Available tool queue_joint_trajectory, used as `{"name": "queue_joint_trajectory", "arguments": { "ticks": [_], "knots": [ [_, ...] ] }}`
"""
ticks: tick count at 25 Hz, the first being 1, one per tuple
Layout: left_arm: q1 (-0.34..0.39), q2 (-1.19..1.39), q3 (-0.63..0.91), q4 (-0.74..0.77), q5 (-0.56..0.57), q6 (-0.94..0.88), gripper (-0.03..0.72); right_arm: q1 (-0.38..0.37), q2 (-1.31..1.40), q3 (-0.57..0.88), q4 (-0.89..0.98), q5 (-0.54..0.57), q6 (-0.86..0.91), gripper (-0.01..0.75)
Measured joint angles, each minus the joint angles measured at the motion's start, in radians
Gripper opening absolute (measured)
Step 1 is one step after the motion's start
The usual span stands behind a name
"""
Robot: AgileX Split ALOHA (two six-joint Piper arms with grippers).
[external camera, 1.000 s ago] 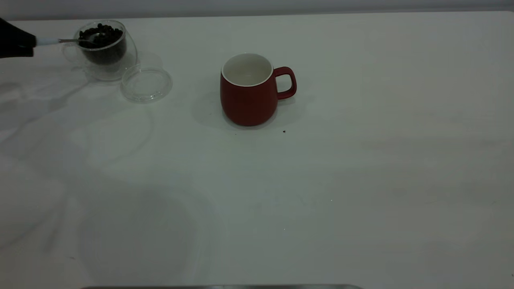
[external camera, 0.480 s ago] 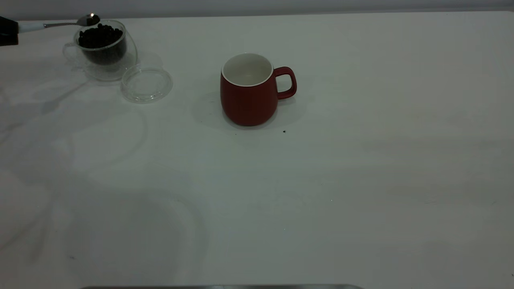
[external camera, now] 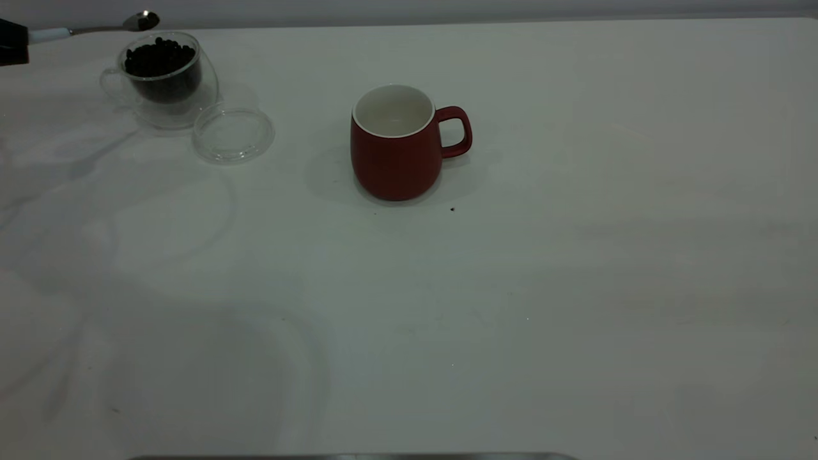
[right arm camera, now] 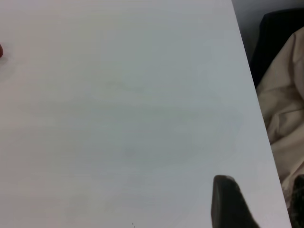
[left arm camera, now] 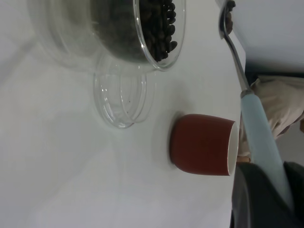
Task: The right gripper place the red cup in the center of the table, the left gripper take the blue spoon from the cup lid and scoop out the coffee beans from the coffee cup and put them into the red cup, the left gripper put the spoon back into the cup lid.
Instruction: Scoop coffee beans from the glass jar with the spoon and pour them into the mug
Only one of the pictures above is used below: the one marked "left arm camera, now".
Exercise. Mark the clear double-wall glass cup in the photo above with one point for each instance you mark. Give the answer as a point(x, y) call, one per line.
point(71, 35)

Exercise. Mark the small scoop of coffee beans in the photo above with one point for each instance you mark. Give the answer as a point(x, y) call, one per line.
point(230, 14)

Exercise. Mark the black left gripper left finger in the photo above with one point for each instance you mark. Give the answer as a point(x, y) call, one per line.
point(256, 202)

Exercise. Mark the beige fabric object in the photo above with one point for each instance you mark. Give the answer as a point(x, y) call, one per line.
point(280, 102)

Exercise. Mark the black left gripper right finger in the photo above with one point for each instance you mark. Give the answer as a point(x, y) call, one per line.
point(298, 190)

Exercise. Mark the pile of dark coffee beans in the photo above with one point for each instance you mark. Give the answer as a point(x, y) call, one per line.
point(161, 28)

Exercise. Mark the clear round glass dish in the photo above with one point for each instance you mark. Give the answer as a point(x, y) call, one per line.
point(102, 99)

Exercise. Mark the red ceramic mug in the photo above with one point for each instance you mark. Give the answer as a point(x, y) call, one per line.
point(199, 145)

